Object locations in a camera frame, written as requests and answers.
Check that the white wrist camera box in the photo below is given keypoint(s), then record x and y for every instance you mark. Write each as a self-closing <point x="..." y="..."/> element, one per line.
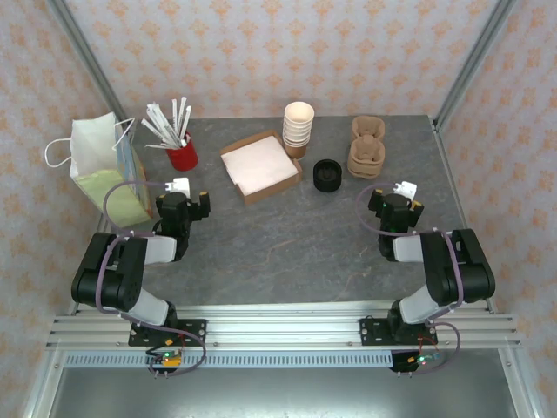
<point x="407" y="188"/>
<point x="180" y="185"/>

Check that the small circuit board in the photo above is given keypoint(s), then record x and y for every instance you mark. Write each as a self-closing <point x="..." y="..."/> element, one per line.
<point x="167" y="359"/>
<point x="418" y="360"/>

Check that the brown paper cup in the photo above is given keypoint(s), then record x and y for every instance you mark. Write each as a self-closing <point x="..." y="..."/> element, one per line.
<point x="296" y="152"/>

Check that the white wrapped straw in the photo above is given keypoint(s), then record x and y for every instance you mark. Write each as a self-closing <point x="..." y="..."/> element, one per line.
<point x="181" y="113"/>
<point x="156" y="146"/>
<point x="187" y="118"/>
<point x="152" y="129"/>
<point x="175" y="115"/>
<point x="156" y="117"/>
<point x="162" y="117"/>
<point x="187" y="138"/>

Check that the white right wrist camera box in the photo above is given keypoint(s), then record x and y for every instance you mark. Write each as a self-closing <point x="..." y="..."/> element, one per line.
<point x="407" y="188"/>

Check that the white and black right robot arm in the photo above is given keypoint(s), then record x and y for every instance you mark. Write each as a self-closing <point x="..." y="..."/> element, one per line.
<point x="474" y="270"/>

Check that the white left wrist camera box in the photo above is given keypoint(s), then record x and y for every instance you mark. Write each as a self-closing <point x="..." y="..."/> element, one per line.
<point x="180" y="185"/>

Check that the grey metal panel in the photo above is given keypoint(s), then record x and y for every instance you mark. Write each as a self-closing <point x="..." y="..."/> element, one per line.
<point x="278" y="396"/>

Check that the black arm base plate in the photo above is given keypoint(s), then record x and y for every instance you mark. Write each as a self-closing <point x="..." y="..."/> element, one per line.
<point x="370" y="333"/>
<point x="196" y="331"/>

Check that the paper gift bag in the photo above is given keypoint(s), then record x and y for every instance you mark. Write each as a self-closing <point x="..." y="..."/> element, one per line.
<point x="100" y="143"/>

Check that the red straw holder cup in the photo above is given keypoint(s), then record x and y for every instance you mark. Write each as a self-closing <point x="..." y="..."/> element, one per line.
<point x="183" y="159"/>

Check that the aluminium mounting rail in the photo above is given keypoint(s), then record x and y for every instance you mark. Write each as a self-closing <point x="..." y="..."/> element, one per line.
<point x="283" y="326"/>

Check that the aluminium frame leg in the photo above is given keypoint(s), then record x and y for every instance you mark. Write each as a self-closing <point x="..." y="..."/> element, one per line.
<point x="524" y="402"/>
<point x="45" y="383"/>

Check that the brown cardboard napkin box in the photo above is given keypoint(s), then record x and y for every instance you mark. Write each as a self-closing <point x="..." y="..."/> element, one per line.
<point x="270" y="191"/>

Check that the black plastic cup lid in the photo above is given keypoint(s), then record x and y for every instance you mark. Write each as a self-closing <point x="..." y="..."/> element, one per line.
<point x="327" y="170"/>

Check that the aluminium upright post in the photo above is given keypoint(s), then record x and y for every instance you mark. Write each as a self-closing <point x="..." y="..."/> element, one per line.
<point x="473" y="61"/>
<point x="89" y="61"/>

